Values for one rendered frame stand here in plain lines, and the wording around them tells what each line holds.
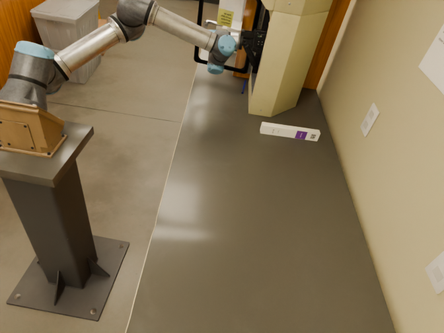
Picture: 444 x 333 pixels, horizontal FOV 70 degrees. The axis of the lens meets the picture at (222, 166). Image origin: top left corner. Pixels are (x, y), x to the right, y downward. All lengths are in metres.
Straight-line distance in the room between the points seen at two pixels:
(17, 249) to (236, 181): 1.47
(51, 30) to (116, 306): 2.50
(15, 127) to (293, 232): 0.98
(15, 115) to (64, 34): 2.27
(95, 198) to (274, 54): 1.56
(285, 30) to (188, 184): 0.72
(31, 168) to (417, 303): 1.24
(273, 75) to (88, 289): 1.47
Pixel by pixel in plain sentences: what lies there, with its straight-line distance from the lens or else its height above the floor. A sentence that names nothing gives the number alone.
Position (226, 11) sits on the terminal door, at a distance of 1.72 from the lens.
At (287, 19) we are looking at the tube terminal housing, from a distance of 1.39.
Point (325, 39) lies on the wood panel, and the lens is 1.84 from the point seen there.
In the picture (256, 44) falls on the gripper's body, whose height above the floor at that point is 1.23.
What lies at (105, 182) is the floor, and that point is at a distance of 2.47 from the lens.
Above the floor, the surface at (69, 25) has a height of 0.59.
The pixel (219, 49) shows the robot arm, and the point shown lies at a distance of 1.35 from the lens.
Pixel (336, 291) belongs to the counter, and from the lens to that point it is 1.03.
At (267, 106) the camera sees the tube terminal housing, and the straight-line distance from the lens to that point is 1.54.
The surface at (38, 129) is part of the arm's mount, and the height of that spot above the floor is 1.06.
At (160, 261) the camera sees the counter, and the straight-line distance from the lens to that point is 0.95.
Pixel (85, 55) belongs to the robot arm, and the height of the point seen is 1.17.
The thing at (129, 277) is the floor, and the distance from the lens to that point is 2.00.
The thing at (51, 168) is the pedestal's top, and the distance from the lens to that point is 1.24.
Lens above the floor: 1.76
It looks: 42 degrees down
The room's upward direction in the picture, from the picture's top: 11 degrees clockwise
